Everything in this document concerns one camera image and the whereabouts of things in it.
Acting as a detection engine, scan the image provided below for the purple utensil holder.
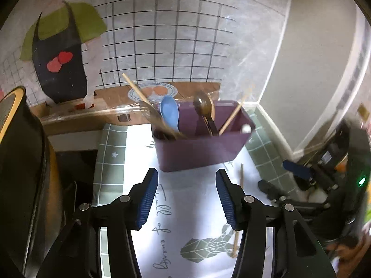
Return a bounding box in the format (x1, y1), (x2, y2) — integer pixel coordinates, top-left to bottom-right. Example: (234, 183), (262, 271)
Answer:
(151, 100), (256, 172)

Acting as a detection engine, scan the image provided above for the light wooden spoon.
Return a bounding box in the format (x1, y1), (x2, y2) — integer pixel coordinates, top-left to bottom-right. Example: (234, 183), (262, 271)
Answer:
(203, 92), (220, 136)

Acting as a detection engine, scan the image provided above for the person's right hand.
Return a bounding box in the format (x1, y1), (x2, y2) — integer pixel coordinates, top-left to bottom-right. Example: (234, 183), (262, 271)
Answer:
(327, 236), (367, 278)

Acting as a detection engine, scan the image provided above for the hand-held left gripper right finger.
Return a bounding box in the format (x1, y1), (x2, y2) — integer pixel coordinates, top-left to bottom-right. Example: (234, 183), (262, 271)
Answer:
(215, 168), (338, 278)

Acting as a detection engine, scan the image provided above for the green and white printed mat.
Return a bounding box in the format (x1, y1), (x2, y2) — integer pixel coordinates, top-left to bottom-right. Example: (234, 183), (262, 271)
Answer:
(93, 104), (299, 278)

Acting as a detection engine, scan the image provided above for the blue plastic spoon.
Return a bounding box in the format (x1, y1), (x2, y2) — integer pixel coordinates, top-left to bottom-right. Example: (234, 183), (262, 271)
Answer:
(160, 95), (180, 134)

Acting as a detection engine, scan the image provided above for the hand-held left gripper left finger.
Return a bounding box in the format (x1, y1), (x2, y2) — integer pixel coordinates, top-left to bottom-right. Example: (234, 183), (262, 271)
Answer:
(36, 168), (159, 278)

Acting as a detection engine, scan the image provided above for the wooden chopstick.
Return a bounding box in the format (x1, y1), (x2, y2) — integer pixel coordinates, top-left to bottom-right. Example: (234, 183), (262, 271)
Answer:
(218, 94), (247, 136)
(230, 164), (244, 258)
(122, 73), (174, 136)

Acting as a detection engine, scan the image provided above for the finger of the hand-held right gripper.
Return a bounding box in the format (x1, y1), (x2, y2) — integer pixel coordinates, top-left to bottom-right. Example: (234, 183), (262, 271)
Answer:
(282, 159), (321, 192)
(257, 180), (315, 209)

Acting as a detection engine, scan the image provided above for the grey spoon with black handle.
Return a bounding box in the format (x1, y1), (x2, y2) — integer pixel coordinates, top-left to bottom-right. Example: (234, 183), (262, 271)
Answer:
(139, 101), (174, 139)

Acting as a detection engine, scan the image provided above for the black kitchen appliance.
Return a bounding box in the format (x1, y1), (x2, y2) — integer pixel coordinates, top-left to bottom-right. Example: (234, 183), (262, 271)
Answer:
(0, 86), (66, 278)

